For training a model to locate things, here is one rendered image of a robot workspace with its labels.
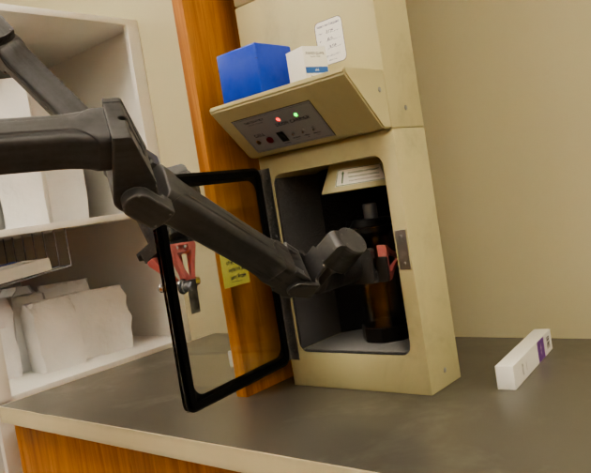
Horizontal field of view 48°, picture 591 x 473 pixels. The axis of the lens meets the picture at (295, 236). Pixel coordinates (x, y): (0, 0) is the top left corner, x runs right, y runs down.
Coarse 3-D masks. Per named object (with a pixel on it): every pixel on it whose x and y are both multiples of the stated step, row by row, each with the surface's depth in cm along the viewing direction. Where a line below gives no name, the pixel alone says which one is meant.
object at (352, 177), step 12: (336, 168) 127; (348, 168) 125; (360, 168) 124; (372, 168) 124; (336, 180) 126; (348, 180) 124; (360, 180) 123; (372, 180) 123; (384, 180) 123; (324, 192) 129; (336, 192) 138
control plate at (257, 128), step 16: (272, 112) 119; (288, 112) 117; (304, 112) 116; (240, 128) 126; (256, 128) 124; (272, 128) 123; (288, 128) 121; (304, 128) 119; (320, 128) 118; (256, 144) 128; (272, 144) 127; (288, 144) 125
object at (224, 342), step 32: (224, 192) 124; (256, 224) 131; (192, 256) 115; (224, 288) 121; (256, 288) 129; (192, 320) 113; (224, 320) 120; (256, 320) 128; (192, 352) 113; (224, 352) 119; (256, 352) 127
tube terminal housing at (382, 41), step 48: (288, 0) 125; (336, 0) 118; (384, 0) 116; (384, 48) 114; (336, 144) 122; (384, 144) 116; (432, 192) 123; (432, 240) 121; (432, 288) 120; (432, 336) 119; (336, 384) 130; (384, 384) 123; (432, 384) 117
